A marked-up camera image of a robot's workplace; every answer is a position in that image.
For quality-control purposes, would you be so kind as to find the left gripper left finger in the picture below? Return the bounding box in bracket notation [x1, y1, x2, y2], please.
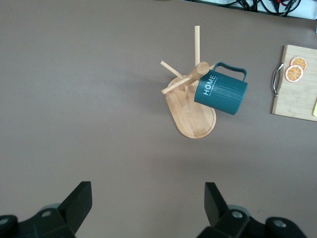
[0, 181, 93, 238]

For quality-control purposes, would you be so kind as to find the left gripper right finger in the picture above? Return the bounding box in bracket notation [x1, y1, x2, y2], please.
[198, 182, 307, 238]

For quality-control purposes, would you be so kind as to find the teal mug yellow inside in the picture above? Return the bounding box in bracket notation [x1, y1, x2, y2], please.
[194, 61, 249, 116]

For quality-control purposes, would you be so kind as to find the wooden mug tree rack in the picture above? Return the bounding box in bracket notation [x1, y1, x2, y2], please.
[160, 25, 217, 139]

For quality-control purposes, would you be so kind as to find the bamboo cutting board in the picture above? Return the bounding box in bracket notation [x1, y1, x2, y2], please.
[271, 44, 317, 122]

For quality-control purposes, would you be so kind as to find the orange slice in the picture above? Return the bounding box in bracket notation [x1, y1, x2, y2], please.
[289, 56, 308, 71]
[285, 64, 305, 83]

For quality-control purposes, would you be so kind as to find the black cable bundle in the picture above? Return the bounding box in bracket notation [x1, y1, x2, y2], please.
[193, 0, 317, 18]

